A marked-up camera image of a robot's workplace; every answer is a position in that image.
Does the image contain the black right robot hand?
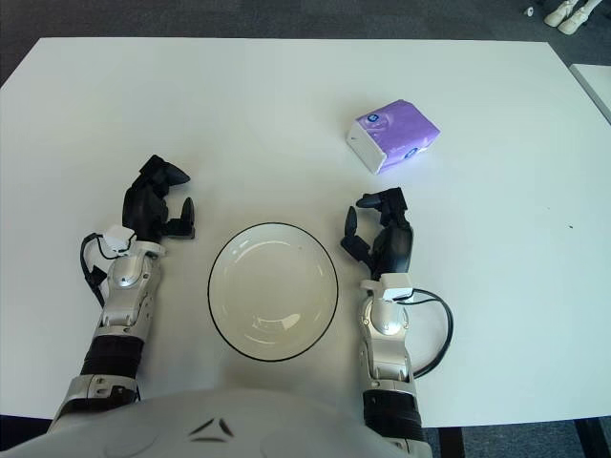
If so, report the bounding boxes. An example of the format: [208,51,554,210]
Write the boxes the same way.
[340,187,414,281]

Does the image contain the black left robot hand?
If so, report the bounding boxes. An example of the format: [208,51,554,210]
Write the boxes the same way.
[121,153,198,245]

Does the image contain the purple tissue paper pack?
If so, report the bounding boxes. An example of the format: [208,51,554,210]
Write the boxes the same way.
[347,98,441,177]

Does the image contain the white plate with black rim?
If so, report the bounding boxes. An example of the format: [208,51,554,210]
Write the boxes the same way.
[207,221,340,366]

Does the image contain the black table leg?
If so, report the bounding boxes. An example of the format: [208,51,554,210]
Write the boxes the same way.
[438,426,465,458]
[575,418,605,458]

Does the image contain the grey robot torso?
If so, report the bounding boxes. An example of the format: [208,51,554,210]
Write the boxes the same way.
[0,385,433,458]

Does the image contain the white side table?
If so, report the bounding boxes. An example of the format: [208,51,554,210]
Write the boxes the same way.
[570,63,611,120]

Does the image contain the white robot foot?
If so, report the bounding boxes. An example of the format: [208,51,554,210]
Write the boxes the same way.
[558,0,603,34]
[545,0,579,26]

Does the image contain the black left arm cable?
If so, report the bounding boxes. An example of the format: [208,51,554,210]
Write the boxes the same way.
[79,232,135,306]

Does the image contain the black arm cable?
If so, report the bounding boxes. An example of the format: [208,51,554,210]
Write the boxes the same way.
[395,288,453,381]
[79,232,135,306]

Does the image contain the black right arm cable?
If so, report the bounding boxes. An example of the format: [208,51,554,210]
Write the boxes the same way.
[395,288,453,381]

